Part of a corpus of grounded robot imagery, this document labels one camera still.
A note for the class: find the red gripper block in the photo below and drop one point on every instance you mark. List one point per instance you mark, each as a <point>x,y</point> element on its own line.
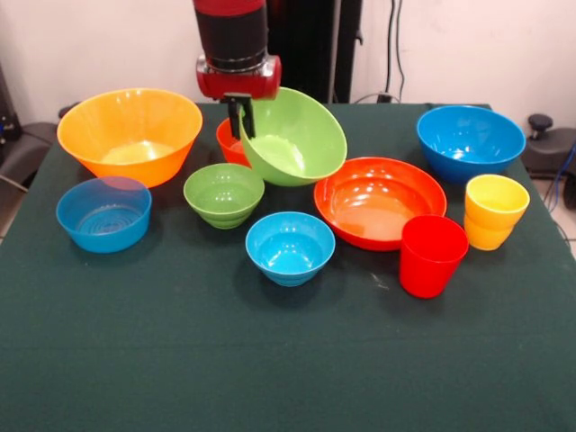
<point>238,83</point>

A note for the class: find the large green bowl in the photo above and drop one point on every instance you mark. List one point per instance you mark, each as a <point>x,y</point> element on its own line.
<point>306,135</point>

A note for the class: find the clear blue ribbed bowl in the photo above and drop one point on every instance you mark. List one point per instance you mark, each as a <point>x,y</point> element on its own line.
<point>103,234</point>

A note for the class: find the small red-orange bowl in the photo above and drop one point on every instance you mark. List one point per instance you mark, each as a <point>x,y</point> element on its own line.
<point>227,148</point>

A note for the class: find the small green bowl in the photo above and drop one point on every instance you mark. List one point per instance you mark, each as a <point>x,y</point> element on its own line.
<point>225,198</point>

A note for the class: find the large orange bowl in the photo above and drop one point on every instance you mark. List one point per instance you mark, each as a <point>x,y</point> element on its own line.
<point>130,117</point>

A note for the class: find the small light blue bowl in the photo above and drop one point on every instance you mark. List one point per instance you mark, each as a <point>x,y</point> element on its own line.
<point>288,252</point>

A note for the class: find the wide shallow red-orange bowl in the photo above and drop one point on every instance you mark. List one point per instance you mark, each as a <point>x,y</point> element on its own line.
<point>378,198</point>

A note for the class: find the large blue bowl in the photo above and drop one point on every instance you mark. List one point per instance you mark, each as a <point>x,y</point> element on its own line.
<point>468,135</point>

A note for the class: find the black equipment box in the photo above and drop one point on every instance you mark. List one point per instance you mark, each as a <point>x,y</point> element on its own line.
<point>6,112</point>

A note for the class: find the red cup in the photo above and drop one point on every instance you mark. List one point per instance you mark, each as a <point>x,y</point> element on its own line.
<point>427,270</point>

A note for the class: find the dark green tablecloth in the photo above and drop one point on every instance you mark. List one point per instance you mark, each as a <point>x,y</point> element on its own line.
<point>270,360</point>

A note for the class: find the yellow cup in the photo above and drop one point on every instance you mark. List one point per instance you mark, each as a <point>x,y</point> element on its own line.
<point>490,225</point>

